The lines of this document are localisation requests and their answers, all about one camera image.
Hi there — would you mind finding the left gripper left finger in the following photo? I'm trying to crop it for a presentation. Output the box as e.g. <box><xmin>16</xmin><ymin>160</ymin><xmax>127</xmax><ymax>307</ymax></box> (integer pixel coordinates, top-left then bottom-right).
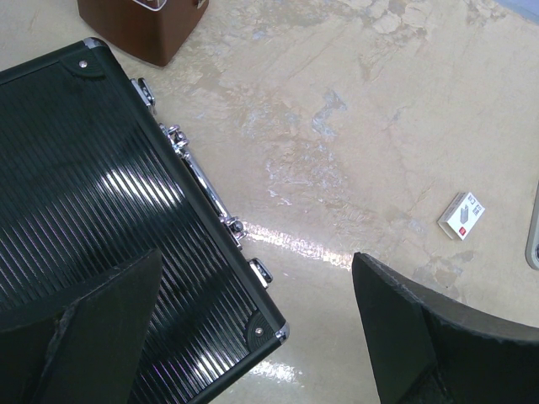
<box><xmin>1</xmin><ymin>249</ymin><xmax>163</xmax><ymax>403</ymax></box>

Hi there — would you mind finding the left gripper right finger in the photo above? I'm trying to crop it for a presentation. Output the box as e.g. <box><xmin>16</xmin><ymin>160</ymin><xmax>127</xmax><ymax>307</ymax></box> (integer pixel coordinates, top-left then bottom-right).
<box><xmin>352</xmin><ymin>252</ymin><xmax>538</xmax><ymax>403</ymax></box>

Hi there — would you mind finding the white staple box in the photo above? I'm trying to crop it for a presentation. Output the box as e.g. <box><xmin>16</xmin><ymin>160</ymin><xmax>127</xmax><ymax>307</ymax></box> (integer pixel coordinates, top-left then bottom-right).
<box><xmin>437</xmin><ymin>192</ymin><xmax>485</xmax><ymax>241</ymax></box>

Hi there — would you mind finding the grey deli stapler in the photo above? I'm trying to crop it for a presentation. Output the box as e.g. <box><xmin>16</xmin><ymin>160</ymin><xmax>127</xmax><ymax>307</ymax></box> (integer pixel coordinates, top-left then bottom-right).
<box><xmin>526</xmin><ymin>188</ymin><xmax>539</xmax><ymax>270</ymax></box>

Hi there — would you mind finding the black carrying case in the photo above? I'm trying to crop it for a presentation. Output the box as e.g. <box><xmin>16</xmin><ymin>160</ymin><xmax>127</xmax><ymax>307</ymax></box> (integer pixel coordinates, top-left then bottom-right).
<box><xmin>1</xmin><ymin>38</ymin><xmax>289</xmax><ymax>403</ymax></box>

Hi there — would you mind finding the brown wooden metronome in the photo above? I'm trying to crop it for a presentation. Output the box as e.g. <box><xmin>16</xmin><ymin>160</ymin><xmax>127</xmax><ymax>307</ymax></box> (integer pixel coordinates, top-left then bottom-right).
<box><xmin>77</xmin><ymin>0</ymin><xmax>209</xmax><ymax>66</ymax></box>

